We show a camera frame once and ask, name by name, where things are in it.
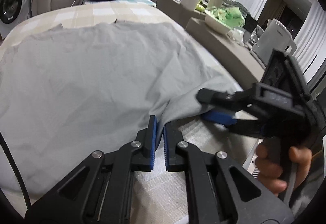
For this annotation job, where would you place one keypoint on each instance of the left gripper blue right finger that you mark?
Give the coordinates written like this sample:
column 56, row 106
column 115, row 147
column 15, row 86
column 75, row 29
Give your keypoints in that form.
column 177, row 150

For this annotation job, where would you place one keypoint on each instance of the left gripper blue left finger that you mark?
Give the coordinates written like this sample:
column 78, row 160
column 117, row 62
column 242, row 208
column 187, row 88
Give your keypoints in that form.
column 143, row 148

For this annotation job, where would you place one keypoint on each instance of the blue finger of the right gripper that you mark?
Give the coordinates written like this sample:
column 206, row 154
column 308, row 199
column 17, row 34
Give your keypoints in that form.
column 235, row 102
column 221, row 118

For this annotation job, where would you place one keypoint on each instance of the grey cloth garment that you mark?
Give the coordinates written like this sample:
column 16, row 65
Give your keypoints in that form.
column 68, row 92

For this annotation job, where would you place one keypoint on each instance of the right hand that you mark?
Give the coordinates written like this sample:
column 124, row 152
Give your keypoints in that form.
column 270, row 172

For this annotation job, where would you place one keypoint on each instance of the beige headboard shelf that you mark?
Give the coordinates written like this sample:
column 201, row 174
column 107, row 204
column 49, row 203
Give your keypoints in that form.
column 215, row 37

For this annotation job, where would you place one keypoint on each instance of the white electric kettle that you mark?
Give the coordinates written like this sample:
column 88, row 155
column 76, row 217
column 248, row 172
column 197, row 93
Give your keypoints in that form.
column 276, row 36

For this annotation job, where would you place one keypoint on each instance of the white washing machine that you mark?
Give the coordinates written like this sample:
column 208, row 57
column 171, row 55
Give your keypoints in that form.
column 13, row 12

